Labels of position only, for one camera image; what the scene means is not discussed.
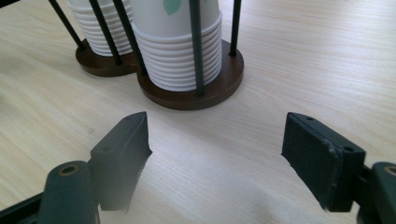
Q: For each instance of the stack of white paper cups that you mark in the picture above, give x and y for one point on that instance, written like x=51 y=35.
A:
x=171 y=62
x=90 y=34

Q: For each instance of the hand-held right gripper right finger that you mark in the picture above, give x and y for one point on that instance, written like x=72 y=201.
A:
x=317 y=161

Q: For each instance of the wooden cup holder black rods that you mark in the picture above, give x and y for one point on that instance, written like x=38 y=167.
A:
x=219 y=90

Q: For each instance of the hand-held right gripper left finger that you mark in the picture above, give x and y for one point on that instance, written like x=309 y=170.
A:
x=121 y=161

